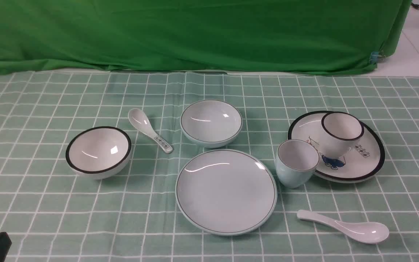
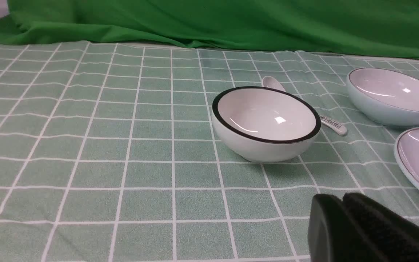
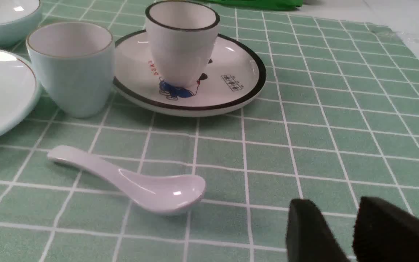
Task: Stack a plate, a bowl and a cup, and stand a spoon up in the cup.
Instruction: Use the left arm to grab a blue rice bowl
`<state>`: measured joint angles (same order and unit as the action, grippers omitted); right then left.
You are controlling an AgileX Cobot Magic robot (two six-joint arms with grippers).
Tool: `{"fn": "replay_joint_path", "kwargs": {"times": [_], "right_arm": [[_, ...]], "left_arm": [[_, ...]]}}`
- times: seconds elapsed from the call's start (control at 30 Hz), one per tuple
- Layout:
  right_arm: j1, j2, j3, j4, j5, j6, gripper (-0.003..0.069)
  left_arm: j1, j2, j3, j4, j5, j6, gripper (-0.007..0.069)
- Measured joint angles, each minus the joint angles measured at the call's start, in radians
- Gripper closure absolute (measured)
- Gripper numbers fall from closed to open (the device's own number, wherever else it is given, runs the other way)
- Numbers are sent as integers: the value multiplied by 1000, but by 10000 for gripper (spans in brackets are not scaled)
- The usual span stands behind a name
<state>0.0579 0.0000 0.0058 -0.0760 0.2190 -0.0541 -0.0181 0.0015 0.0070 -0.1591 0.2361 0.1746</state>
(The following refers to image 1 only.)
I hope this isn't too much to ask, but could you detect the light blue shallow bowl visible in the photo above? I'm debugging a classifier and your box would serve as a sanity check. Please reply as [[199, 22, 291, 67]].
[[180, 99, 243, 148]]

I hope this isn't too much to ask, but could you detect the light blue cup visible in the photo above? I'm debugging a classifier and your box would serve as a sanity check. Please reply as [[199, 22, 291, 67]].
[[275, 139, 320, 189]]

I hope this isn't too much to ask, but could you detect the plain white ceramic spoon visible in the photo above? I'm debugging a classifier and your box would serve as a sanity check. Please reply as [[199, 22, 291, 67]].
[[296, 210, 390, 244]]

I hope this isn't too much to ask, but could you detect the green checkered tablecloth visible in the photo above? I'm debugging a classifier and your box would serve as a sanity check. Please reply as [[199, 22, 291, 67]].
[[0, 71, 419, 262]]

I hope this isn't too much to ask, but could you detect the white bowl black rim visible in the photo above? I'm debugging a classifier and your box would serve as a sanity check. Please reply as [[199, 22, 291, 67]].
[[65, 126, 132, 180]]

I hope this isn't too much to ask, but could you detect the green backdrop cloth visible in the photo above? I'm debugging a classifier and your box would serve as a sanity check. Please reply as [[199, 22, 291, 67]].
[[0, 0, 411, 76]]

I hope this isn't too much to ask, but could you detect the light blue plate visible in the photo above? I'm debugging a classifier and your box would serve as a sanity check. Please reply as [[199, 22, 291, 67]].
[[175, 149, 278, 237]]

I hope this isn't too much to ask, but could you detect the white cup black rim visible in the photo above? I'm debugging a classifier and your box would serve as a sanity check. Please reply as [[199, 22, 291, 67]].
[[319, 112, 364, 159]]

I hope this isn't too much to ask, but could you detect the white plate black rim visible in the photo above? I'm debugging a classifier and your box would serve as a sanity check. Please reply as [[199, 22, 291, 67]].
[[287, 111, 385, 183]]

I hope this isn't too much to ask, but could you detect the blue clip on backdrop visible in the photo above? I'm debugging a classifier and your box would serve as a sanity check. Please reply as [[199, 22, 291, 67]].
[[369, 51, 380, 64]]

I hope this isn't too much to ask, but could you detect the white patterned handle spoon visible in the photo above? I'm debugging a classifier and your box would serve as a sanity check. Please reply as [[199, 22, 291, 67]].
[[128, 108, 173, 154]]

